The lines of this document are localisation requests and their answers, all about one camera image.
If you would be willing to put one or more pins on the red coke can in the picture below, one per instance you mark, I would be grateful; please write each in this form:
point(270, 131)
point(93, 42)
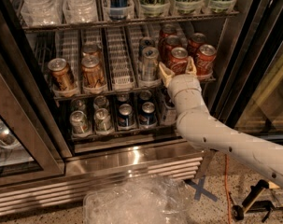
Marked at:
point(204, 59)
point(195, 41)
point(177, 60)
point(169, 43)
point(166, 30)

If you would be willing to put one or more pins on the rear silver blue can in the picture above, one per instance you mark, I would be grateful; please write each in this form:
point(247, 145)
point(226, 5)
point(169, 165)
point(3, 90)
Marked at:
point(143, 43)

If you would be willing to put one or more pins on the front right pepsi can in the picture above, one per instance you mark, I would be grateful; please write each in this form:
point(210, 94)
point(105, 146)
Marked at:
point(147, 114)

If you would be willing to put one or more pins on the steel glass fridge door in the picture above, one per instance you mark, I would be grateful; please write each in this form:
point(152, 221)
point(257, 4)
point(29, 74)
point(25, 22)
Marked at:
point(27, 153)

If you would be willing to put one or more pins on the silver blue can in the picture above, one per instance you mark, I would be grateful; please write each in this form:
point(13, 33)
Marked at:
point(149, 69)
point(143, 43)

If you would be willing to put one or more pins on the rear left silver can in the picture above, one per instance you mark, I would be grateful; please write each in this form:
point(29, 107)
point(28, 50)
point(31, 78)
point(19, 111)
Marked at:
point(78, 104)

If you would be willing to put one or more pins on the front left pepsi can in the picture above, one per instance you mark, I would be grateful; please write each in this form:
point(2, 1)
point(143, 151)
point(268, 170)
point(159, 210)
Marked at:
point(125, 115)

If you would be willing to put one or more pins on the gold brown can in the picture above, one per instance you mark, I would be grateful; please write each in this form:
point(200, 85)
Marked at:
point(93, 72)
point(62, 75)
point(91, 49)

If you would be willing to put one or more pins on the yellow black wheeled stand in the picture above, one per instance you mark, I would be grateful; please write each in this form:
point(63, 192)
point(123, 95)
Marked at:
point(252, 204)

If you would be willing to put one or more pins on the red bull can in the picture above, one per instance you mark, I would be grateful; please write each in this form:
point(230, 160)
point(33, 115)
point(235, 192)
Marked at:
point(117, 9)

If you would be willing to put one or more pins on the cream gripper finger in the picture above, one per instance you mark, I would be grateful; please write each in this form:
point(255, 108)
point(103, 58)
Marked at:
point(166, 74)
point(191, 68)

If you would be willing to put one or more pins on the blue tape cross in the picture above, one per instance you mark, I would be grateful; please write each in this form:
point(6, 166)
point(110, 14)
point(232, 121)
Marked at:
point(200, 189)

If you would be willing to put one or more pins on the left gold brown can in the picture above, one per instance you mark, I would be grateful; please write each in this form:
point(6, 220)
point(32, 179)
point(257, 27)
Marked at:
point(62, 75)

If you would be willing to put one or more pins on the right clear water bottle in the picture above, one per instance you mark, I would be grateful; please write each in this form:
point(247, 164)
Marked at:
point(80, 11)

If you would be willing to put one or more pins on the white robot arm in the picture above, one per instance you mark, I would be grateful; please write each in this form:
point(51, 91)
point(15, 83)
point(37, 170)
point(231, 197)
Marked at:
point(197, 126)

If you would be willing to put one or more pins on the front silver blue can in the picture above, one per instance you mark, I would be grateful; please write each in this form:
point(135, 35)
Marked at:
point(149, 69)

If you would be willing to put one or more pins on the front left silver can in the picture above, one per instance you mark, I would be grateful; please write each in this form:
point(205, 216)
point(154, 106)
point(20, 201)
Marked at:
point(79, 122)

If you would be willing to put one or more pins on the front gold brown can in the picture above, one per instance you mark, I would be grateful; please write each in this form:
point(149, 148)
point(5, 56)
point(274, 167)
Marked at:
point(93, 72)

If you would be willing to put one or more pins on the clear plastic bin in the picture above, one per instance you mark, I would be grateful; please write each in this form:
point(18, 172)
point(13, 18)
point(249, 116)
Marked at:
point(145, 200)

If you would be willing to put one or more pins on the rear gold brown can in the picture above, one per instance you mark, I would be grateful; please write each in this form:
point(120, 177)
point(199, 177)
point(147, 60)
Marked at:
point(91, 49)

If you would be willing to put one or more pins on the pepsi can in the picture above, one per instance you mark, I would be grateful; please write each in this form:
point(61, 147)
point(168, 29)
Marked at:
point(125, 115)
point(147, 114)

